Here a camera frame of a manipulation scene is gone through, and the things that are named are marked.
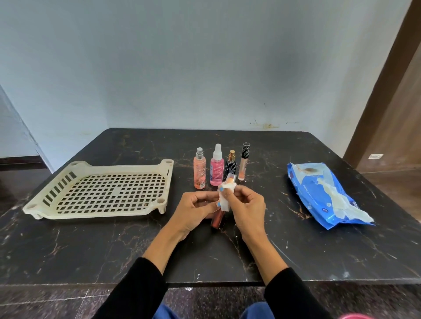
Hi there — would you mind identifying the person's left hand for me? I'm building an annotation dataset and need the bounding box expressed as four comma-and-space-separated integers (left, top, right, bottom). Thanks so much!
168, 190, 226, 236

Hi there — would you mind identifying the person's right hand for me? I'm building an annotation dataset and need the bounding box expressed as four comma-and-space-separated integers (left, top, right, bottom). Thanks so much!
220, 185, 267, 240

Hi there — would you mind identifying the white wet wipe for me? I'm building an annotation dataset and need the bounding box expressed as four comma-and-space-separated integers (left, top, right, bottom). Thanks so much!
218, 180, 238, 213

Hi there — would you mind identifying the rose lip gloss tube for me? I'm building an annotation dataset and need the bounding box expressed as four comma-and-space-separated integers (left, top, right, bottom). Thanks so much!
210, 173, 238, 230

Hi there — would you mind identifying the person's right forearm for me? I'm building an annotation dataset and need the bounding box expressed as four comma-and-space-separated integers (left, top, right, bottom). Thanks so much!
240, 230, 333, 319

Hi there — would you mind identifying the person's left forearm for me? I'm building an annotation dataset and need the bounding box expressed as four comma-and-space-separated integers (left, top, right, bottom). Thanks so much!
92, 226, 185, 319

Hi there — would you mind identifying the orange spray bottle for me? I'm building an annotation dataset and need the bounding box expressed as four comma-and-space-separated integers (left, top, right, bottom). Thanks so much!
193, 147, 207, 190

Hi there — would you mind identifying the black gold-capped perfume bottle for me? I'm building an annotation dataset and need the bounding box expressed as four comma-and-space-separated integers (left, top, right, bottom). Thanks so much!
225, 150, 237, 181

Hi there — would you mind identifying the pink spray bottle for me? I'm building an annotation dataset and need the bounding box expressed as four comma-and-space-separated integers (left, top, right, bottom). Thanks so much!
210, 144, 225, 187

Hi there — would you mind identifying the black-capped nude lip gloss tube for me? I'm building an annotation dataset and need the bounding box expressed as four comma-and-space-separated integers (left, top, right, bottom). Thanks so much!
238, 142, 251, 181

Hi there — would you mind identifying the blue wet wipes pack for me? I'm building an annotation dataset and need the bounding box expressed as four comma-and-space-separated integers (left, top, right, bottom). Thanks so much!
287, 162, 375, 230

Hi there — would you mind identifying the cream perforated plastic tray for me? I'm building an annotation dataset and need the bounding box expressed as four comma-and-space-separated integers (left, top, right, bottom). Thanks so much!
22, 159, 174, 220

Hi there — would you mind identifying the white wipe protruding from pack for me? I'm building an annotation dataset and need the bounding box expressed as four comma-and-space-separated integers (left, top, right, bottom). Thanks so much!
316, 178, 375, 225

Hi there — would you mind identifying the person's right leg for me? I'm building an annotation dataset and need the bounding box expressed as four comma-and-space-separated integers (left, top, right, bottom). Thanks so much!
239, 301, 271, 319

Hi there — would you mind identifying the person's leg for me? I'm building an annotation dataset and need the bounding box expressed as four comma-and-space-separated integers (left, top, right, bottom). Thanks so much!
152, 303, 181, 319
239, 301, 271, 319

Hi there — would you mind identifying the person's left leg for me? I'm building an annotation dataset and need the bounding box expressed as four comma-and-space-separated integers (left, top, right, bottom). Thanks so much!
152, 303, 181, 319

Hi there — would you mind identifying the brown wooden door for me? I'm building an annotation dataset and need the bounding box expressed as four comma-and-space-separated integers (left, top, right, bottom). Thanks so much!
356, 42, 421, 174

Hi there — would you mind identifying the dark brown door frame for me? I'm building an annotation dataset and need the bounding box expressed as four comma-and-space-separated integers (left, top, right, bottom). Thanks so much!
343, 0, 421, 169

